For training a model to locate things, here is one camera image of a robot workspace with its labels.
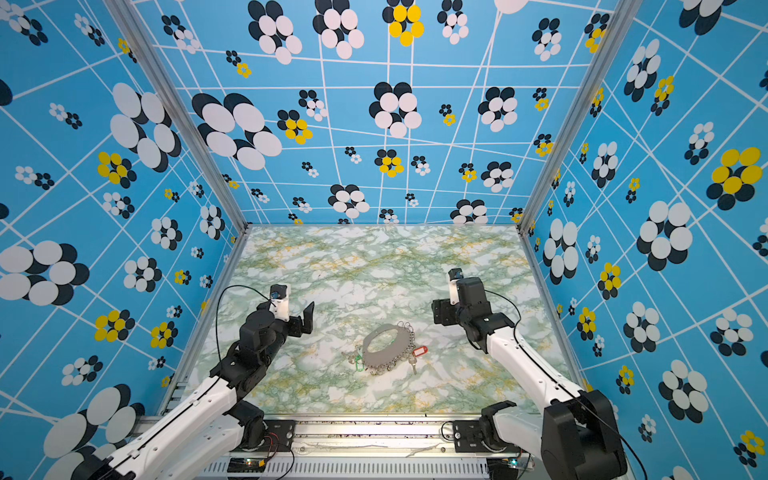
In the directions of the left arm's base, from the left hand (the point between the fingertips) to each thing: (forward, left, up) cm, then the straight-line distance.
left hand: (298, 300), depth 81 cm
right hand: (+2, -43, -5) cm, 43 cm away
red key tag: (-9, -34, -14) cm, 38 cm away
